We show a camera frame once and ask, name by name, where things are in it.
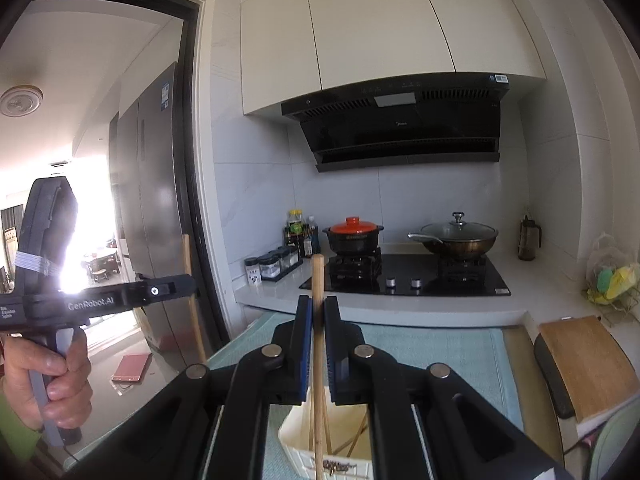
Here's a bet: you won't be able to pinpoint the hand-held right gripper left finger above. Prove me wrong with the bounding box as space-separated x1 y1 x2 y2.
65 295 316 480

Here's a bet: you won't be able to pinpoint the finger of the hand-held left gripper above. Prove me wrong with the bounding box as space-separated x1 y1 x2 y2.
135 274 199 309

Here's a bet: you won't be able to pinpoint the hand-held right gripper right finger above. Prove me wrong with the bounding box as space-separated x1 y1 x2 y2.
323 295 576 480

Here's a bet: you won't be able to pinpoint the cream ribbed utensil holder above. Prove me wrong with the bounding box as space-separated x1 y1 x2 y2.
277 385 375 480

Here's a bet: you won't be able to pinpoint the person's left forearm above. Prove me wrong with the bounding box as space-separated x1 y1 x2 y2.
0 380 45 480

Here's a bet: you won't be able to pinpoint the person's left hand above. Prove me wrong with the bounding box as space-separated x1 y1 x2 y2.
2 327 94 433

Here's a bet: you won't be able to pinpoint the wooden dining furniture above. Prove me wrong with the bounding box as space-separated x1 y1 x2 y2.
81 246 122 287

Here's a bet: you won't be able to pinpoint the dark brown slim chopstick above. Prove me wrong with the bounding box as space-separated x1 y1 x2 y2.
344 409 371 458

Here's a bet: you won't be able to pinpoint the red book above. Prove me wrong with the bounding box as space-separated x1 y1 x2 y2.
110 352 153 384

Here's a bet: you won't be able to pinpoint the black gas cooktop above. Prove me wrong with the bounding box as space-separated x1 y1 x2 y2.
298 250 512 297

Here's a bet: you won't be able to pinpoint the grey refrigerator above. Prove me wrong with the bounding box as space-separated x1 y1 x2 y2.
108 61 211 361

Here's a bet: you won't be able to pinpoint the dark sauce bottle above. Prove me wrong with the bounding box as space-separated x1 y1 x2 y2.
302 216 321 259

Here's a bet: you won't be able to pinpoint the black clay pot orange lid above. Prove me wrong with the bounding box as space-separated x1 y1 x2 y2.
322 216 385 255

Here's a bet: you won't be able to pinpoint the light blue towel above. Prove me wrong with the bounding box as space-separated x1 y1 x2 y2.
205 310 526 480

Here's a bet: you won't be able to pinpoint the yellow-capped sauce bottle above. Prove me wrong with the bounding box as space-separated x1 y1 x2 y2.
284 208 307 257

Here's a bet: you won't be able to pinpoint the wok with glass lid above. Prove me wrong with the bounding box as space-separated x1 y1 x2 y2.
407 211 500 261

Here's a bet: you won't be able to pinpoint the round ceiling lamp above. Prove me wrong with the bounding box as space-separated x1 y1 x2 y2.
0 84 45 119

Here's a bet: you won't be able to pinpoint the white kitchen counter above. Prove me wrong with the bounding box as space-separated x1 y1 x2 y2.
234 246 640 461

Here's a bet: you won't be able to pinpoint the brown water jug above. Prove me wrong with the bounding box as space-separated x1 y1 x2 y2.
517 213 544 262

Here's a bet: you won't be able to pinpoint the black range hood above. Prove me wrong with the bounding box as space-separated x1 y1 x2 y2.
280 72 512 174

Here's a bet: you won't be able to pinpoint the wooden cutting board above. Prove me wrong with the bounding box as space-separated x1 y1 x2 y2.
537 314 640 439

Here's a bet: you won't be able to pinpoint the plastic bag with sponges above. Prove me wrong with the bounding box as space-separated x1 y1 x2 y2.
584 232 640 312

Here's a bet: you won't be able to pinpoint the white upper cabinets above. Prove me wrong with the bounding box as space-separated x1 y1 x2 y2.
240 0 549 117

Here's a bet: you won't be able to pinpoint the black door frame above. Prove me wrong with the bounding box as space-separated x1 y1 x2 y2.
27 0 232 357

